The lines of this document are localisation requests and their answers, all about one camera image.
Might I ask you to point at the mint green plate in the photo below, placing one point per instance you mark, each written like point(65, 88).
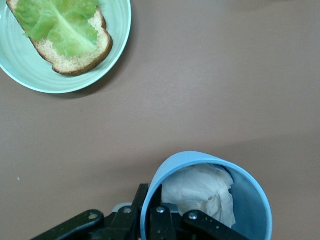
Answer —
point(25, 70)

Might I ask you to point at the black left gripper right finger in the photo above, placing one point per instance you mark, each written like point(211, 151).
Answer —
point(162, 225)

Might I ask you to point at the short blue cup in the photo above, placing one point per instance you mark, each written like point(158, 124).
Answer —
point(252, 200)

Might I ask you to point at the white paper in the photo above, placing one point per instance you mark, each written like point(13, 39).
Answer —
point(197, 187)

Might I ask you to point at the green lettuce leaf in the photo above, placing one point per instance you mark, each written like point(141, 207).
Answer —
point(62, 22)

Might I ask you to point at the bread slice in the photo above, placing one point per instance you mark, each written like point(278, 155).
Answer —
point(75, 63)

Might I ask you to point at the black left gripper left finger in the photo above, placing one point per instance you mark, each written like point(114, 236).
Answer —
point(117, 225)

